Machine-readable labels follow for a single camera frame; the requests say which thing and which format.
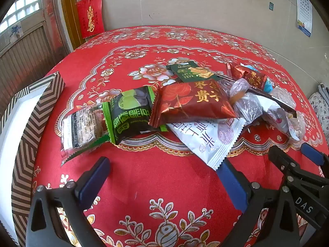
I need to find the red couplet strip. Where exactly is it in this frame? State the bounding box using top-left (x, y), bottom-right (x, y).
top-left (42, 0), bottom-right (65, 54)

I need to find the red paper wall poster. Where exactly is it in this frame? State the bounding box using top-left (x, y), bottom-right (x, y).
top-left (76, 0), bottom-right (105, 39)

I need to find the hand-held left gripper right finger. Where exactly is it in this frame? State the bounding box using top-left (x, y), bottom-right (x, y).
top-left (217, 160), bottom-right (301, 247)

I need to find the red gold-print snack packet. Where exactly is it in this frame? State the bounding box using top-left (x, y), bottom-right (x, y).
top-left (230, 64), bottom-right (268, 90)
top-left (149, 80), bottom-right (238, 128)

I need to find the clear plastic snack packet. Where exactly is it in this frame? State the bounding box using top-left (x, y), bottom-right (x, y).
top-left (288, 111), bottom-right (307, 142)

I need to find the wall calendar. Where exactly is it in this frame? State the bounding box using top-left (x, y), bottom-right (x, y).
top-left (295, 0), bottom-right (313, 38)

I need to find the blue flower sticker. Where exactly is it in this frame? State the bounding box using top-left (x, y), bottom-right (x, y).
top-left (9, 24), bottom-right (23, 42)

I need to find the dark green snack packet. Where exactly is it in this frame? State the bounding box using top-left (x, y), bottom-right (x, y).
top-left (166, 63), bottom-right (219, 83)

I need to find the striped cardboard box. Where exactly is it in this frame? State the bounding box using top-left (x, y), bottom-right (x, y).
top-left (0, 72), bottom-right (66, 247)

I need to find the white pink-print snack packet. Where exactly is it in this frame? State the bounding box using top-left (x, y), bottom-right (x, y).
top-left (262, 103), bottom-right (296, 134)

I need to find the glass block window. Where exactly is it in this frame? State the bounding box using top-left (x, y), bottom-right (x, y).
top-left (0, 0), bottom-right (42, 31)

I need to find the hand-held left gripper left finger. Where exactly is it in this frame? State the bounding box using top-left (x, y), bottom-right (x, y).
top-left (26, 156), bottom-right (111, 247)

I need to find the clear twist-wrapped candy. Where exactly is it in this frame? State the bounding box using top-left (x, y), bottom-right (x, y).
top-left (229, 78), bottom-right (263, 124)

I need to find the wooden door frame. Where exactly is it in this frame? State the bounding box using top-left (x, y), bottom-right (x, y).
top-left (60, 0), bottom-right (83, 49)

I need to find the green black snack packet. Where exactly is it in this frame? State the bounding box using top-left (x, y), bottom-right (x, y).
top-left (102, 86), bottom-right (167, 144)

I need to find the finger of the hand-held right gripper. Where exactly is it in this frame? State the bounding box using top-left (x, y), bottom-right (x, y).
top-left (267, 145), bottom-right (329, 193)
top-left (300, 142), bottom-right (329, 175)

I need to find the floral cushion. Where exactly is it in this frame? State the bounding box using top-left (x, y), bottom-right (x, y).
top-left (307, 93), bottom-right (329, 134)

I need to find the clear brown snack packet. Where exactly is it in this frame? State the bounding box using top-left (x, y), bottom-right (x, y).
top-left (60, 103), bottom-right (111, 166)

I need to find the white purple-print snack packet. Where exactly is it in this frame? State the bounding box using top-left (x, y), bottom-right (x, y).
top-left (166, 117), bottom-right (247, 170)

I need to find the brown metal door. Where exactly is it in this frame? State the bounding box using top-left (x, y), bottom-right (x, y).
top-left (0, 22), bottom-right (72, 103)

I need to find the red floral tablecloth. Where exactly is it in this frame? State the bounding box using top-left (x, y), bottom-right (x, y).
top-left (32, 26), bottom-right (326, 247)

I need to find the dark brown stick packet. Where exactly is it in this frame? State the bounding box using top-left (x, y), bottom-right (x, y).
top-left (213, 73), bottom-right (298, 115)

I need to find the blue white snack packet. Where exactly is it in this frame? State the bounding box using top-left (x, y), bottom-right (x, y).
top-left (240, 62), bottom-right (274, 93)

